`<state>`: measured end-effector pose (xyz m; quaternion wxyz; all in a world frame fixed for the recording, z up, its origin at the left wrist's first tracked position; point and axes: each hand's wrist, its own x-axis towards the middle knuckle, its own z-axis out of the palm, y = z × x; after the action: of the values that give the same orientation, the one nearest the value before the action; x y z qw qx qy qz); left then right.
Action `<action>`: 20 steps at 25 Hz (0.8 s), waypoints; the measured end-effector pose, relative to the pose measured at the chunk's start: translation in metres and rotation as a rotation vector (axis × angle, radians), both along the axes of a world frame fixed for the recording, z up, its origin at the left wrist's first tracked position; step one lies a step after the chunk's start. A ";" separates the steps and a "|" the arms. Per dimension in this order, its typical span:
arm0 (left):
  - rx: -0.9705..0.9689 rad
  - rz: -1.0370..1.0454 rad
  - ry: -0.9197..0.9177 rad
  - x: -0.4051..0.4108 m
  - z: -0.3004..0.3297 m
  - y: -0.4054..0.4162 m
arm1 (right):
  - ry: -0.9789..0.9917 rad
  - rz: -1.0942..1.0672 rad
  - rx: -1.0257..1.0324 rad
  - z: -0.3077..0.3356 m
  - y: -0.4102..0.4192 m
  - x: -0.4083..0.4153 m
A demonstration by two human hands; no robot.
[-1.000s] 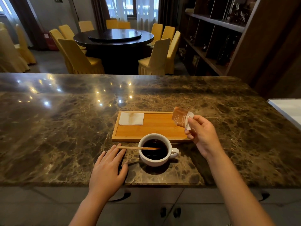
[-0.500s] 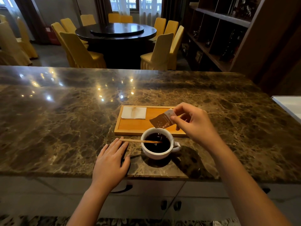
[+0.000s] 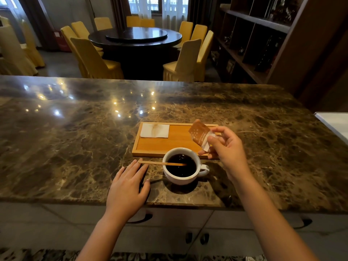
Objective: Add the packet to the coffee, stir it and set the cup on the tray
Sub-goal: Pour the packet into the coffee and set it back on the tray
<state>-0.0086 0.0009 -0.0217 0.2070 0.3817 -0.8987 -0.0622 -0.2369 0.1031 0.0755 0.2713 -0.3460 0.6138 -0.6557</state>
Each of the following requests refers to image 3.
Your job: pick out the person's right hand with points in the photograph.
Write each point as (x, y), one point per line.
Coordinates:
(231, 154)

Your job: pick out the person's left hand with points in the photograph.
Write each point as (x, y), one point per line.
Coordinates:
(123, 195)

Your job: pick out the person's left middle finger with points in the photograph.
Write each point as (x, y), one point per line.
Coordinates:
(133, 171)

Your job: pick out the person's left little finger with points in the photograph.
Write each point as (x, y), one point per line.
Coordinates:
(118, 175)

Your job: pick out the person's right thumb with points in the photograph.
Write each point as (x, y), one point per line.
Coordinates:
(216, 145)

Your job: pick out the person's left thumb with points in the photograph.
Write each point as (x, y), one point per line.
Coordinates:
(145, 191)

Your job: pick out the brown sugar packet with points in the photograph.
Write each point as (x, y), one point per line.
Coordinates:
(198, 133)

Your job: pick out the person's right forearm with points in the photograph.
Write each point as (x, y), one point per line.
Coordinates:
(269, 217)

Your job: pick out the person's left forearm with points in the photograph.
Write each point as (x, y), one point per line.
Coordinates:
(102, 239)

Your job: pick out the wooden stir stick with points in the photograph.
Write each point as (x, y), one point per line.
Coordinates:
(155, 162)

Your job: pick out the white coffee cup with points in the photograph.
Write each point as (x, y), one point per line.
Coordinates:
(176, 180)

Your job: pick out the black coffee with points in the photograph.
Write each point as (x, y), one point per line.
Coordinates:
(185, 171)

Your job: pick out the wooden serving tray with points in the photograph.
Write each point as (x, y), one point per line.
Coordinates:
(174, 142)

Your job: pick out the white paper napkin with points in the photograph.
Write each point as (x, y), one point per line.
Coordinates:
(154, 130)

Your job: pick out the black cabinet knob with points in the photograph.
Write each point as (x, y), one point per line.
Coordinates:
(204, 238)
(188, 237)

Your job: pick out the grey counter cabinet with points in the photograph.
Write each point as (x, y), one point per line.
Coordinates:
(54, 231)

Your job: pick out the dark bottles on shelf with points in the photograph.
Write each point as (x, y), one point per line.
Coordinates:
(267, 54)

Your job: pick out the round dark dining table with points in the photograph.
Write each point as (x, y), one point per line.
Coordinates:
(136, 57)

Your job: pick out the group of yellow covered chairs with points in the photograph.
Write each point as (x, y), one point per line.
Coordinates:
(92, 58)

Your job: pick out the white board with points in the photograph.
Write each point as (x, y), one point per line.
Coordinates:
(334, 125)

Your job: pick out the dark wooden shelf unit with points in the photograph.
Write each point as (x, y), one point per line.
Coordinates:
(299, 51)

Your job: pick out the white sheer curtain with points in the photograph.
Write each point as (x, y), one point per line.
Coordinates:
(174, 16)

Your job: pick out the dark round turntable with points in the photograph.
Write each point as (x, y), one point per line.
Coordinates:
(136, 34)

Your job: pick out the brown curtain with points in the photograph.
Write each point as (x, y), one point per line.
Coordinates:
(199, 9)
(38, 18)
(119, 9)

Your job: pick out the red box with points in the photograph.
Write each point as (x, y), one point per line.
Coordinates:
(62, 40)

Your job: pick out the dark ornament on shelf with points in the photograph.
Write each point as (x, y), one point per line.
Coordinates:
(282, 9)

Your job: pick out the pale covered chair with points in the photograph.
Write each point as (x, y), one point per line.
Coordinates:
(32, 48)
(13, 54)

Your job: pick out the window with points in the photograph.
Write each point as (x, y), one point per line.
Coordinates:
(156, 4)

